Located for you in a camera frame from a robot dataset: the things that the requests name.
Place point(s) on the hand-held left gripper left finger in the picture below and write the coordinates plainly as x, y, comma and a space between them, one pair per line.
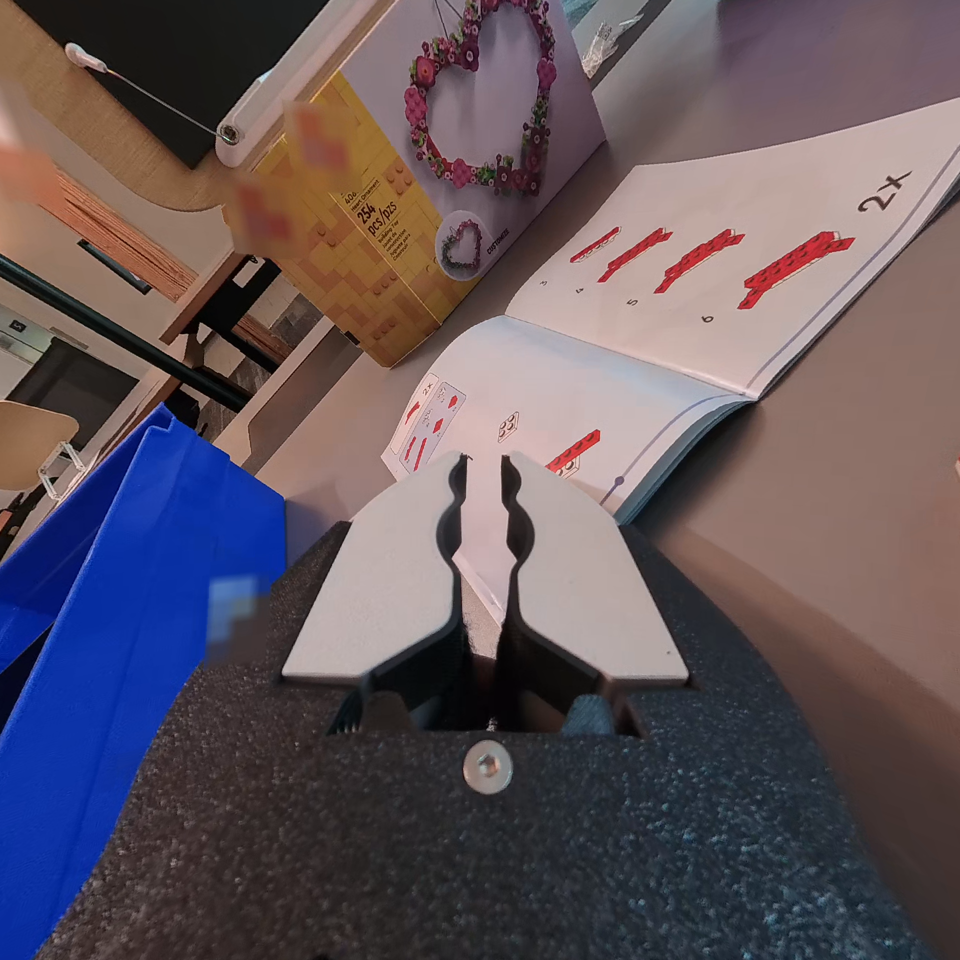
382, 592

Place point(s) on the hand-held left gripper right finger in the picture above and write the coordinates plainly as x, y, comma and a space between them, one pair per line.
592, 600

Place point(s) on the blue plastic bin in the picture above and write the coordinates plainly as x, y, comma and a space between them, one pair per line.
112, 600

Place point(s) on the white instruction booklet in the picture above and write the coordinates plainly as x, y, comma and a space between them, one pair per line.
712, 300

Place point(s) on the white panel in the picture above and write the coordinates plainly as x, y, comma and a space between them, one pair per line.
285, 397

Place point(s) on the yellow and lilac toy box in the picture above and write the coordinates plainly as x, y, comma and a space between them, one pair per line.
405, 315

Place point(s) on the brown wooden table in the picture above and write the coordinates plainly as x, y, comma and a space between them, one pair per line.
196, 307

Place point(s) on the beige chair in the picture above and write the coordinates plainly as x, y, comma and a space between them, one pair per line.
30, 442

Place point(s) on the wooden slat panel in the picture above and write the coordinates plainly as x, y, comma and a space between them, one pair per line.
112, 232

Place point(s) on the white roller bar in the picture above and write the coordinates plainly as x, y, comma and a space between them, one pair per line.
300, 67

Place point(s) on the small clear plastic bags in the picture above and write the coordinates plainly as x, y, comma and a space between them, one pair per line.
600, 45

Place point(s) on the black screen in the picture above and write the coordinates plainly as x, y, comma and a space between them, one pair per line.
150, 60

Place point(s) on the black metal rail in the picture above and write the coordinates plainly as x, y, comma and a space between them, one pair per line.
112, 330

